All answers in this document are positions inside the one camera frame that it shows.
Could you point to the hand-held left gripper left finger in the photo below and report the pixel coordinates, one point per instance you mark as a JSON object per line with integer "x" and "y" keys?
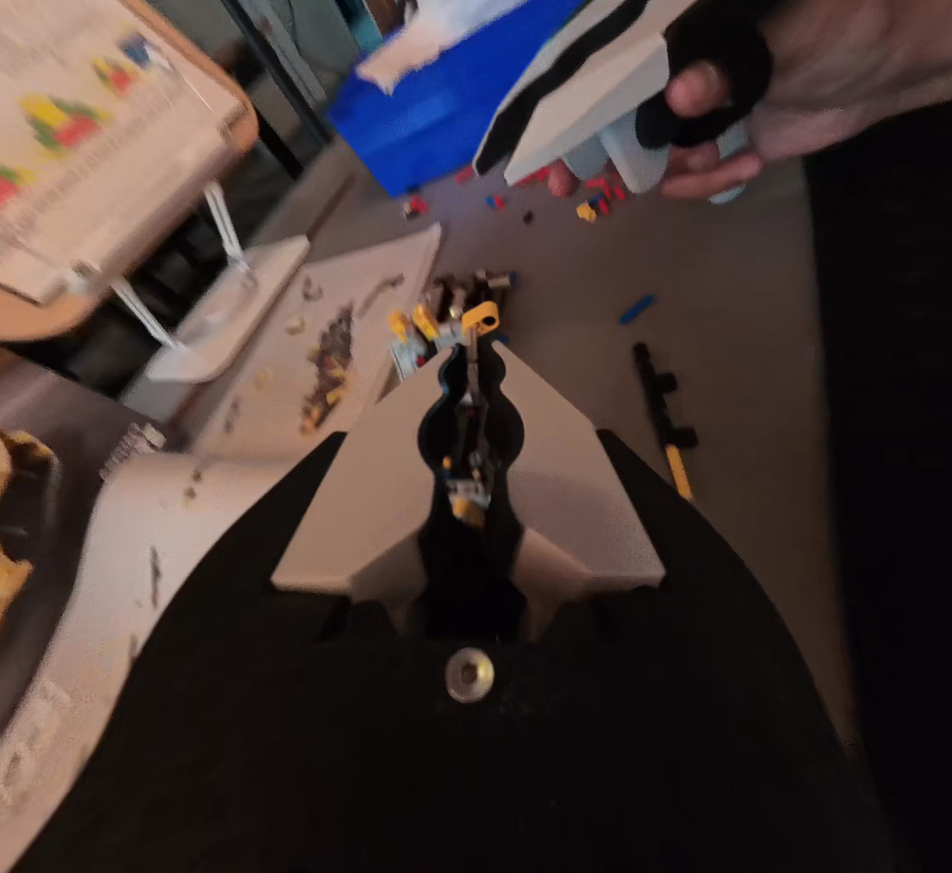
{"x": 364, "y": 508}

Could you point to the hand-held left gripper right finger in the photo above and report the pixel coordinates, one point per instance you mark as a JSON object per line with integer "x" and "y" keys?
{"x": 580, "y": 508}

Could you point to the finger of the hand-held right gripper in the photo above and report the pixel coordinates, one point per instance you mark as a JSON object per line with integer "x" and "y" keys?
{"x": 595, "y": 92}
{"x": 565, "y": 32}

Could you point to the black rod subassembly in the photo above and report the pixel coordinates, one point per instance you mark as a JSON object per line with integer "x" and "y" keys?
{"x": 666, "y": 412}

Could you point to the grey toy axle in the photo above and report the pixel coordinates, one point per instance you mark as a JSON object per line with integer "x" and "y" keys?
{"x": 474, "y": 374}

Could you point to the small yellow building piece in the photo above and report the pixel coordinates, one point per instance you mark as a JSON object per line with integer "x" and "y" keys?
{"x": 482, "y": 319}

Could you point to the person's right forearm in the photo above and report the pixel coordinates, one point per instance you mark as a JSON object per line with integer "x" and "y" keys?
{"x": 930, "y": 32}

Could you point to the building set box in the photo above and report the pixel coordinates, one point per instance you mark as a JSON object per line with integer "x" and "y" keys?
{"x": 22, "y": 553}

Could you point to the torn white printed paper bags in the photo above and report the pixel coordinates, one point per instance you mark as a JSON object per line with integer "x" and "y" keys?
{"x": 476, "y": 2}

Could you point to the pile of red blue pins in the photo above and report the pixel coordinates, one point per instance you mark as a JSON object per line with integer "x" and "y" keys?
{"x": 595, "y": 200}

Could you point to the blue plastic bin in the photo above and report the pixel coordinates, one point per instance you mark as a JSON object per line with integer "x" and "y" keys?
{"x": 446, "y": 106}

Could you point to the open instruction booklet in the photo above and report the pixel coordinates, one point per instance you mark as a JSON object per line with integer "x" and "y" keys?
{"x": 245, "y": 382}

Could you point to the partly built toy car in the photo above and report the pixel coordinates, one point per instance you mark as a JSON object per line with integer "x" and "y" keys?
{"x": 439, "y": 322}

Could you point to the single blue connector pin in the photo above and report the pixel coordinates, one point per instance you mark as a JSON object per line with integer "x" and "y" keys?
{"x": 638, "y": 309}

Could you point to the wooden document stand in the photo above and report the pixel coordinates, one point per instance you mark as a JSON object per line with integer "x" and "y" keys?
{"x": 149, "y": 278}

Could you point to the printed instruction sheet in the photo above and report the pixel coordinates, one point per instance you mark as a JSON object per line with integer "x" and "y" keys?
{"x": 82, "y": 106}

